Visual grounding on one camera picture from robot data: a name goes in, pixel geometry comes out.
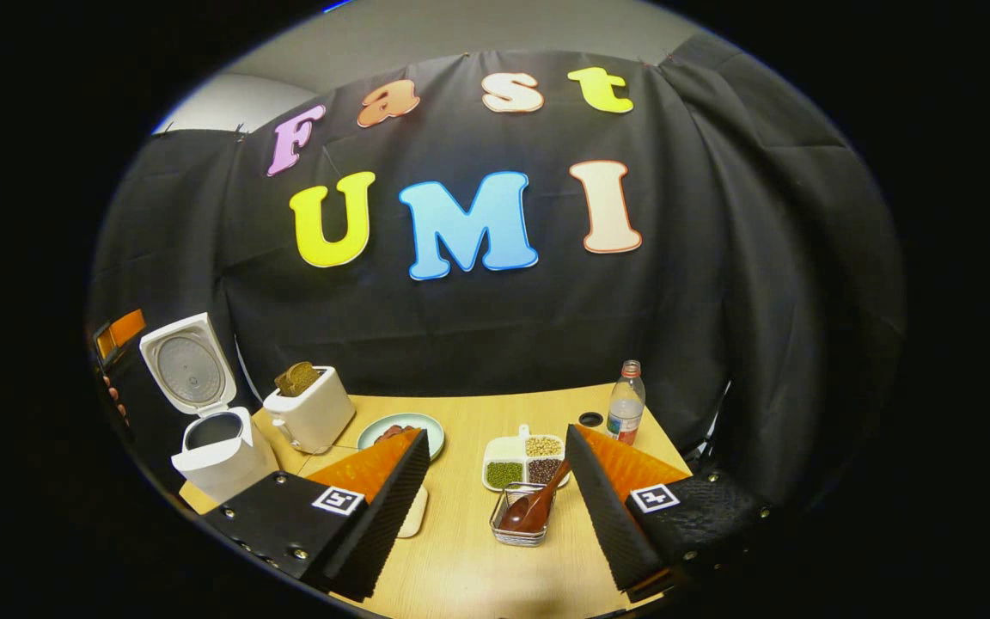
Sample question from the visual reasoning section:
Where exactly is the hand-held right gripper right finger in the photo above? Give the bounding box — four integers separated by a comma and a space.
565, 424, 775, 601

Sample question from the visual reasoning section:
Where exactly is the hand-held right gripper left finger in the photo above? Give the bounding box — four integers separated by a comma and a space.
201, 427, 427, 603

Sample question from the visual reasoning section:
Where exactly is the brown wooden spoon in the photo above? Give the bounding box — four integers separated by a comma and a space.
499, 458, 571, 534

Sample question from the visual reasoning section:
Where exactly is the white rice cooker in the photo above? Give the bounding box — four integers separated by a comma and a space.
139, 312, 279, 504

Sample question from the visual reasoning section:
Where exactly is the pale green plate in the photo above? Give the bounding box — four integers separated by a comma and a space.
357, 413, 445, 461

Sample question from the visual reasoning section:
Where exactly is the clear plastic water bottle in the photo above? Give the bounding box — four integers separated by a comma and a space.
607, 360, 646, 445

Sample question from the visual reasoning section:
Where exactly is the white toaster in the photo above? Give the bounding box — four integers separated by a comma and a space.
263, 365, 357, 455

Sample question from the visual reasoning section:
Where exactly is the white divided bean dish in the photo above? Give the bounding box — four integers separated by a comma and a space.
482, 424, 571, 493

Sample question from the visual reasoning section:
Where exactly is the brown bread slice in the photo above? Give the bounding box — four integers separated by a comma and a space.
274, 361, 321, 398

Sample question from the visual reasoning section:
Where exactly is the black backdrop cloth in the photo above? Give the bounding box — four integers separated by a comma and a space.
87, 33, 907, 508

